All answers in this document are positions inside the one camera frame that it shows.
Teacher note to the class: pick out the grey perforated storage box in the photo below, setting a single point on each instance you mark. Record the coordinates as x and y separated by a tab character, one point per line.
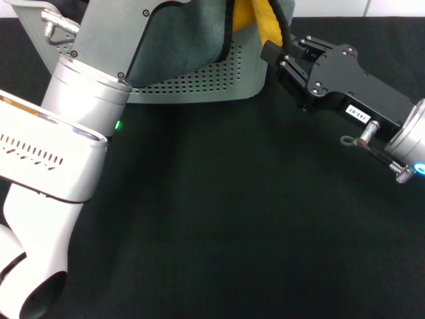
206	86

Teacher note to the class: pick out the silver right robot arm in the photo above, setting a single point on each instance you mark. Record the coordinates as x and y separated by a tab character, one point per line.
411	133

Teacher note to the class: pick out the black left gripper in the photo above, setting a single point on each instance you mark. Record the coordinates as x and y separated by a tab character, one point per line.
109	33

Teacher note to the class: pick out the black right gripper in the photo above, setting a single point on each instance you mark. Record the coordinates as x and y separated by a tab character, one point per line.
345	83

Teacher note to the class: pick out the yellow grey towel black trim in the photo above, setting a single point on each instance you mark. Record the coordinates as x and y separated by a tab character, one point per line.
186	40

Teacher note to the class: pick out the black tablecloth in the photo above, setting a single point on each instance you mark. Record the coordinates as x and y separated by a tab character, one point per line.
232	216

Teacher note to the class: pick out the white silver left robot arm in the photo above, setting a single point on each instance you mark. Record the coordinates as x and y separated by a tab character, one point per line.
50	159

